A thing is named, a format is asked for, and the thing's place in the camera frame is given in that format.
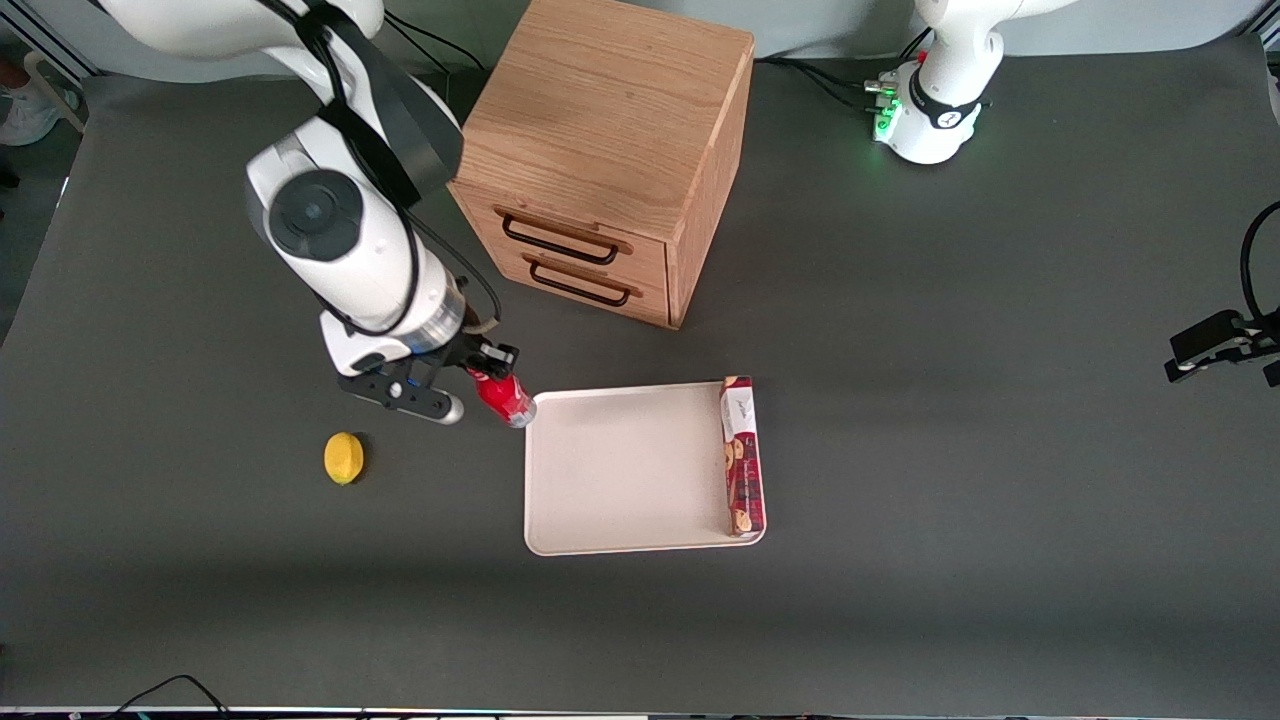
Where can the white sneaker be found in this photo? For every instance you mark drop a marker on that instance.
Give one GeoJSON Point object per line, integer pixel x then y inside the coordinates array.
{"type": "Point", "coordinates": [30, 110]}

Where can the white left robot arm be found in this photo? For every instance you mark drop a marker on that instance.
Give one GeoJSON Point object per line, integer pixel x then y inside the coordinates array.
{"type": "Point", "coordinates": [945, 90]}

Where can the red cookie box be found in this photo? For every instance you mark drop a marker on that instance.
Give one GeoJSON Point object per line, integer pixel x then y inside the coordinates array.
{"type": "Point", "coordinates": [742, 460]}

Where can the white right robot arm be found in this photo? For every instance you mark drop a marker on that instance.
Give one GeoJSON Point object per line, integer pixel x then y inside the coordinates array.
{"type": "Point", "coordinates": [340, 230]}

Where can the red coke bottle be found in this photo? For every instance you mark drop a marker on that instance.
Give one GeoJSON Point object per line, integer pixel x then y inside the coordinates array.
{"type": "Point", "coordinates": [508, 400]}

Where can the white plastic tray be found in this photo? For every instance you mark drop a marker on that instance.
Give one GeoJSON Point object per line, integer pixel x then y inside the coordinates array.
{"type": "Point", "coordinates": [620, 470]}

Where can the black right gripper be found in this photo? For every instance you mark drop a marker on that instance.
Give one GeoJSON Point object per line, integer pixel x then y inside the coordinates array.
{"type": "Point", "coordinates": [468, 351]}

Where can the wooden drawer cabinet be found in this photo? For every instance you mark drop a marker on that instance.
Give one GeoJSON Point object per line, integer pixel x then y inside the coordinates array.
{"type": "Point", "coordinates": [600, 130]}

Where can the yellow lemon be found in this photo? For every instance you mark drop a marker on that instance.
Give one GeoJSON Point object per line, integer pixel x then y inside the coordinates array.
{"type": "Point", "coordinates": [343, 458]}

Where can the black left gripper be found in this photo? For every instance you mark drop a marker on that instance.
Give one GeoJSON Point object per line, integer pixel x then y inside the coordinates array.
{"type": "Point", "coordinates": [1212, 340]}

